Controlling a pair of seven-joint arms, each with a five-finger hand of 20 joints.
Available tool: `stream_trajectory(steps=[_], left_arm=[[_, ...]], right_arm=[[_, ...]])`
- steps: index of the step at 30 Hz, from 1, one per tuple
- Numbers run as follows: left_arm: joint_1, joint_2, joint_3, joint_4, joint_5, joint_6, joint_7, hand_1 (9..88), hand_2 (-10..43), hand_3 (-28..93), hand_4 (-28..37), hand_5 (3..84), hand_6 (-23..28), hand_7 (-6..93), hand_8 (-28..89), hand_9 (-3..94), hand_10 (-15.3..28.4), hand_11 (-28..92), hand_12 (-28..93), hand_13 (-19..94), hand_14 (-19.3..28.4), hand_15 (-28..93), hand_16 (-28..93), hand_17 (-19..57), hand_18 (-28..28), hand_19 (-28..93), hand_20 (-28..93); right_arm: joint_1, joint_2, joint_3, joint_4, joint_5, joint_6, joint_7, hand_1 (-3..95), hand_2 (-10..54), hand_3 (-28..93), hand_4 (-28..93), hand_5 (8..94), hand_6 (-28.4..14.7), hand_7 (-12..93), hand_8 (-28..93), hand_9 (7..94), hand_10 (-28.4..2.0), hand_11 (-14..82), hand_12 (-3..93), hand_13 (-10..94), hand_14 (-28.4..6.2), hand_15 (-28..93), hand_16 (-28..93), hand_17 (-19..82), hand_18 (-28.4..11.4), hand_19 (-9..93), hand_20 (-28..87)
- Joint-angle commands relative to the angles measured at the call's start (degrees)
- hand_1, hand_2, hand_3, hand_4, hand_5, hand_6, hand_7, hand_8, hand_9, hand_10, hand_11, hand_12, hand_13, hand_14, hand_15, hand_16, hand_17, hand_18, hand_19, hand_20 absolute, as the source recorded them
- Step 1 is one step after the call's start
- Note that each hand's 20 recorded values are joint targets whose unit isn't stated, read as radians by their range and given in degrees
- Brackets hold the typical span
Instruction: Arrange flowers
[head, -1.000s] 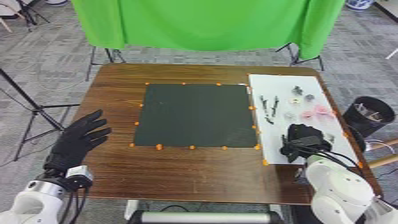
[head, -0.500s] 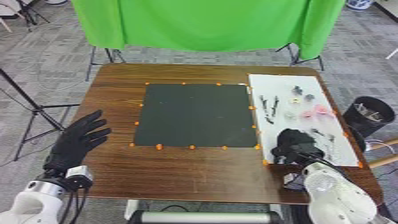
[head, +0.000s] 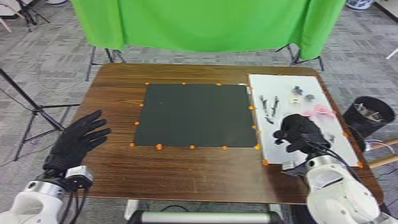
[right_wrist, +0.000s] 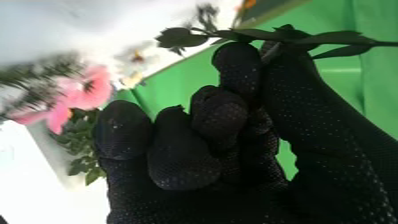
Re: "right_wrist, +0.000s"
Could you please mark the white sheet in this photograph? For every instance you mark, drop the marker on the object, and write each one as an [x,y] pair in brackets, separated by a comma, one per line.
[89,20]

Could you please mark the green sprig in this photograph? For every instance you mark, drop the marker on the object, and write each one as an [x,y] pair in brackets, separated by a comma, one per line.
[80,140]
[36,78]
[295,36]

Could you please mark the yellow flower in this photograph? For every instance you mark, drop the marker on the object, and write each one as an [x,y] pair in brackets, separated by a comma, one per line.
[132,80]

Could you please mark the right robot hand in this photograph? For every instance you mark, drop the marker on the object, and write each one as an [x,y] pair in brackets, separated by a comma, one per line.
[320,140]

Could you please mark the pink flower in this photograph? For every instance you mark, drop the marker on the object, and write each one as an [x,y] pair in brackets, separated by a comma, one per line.
[89,88]
[44,116]

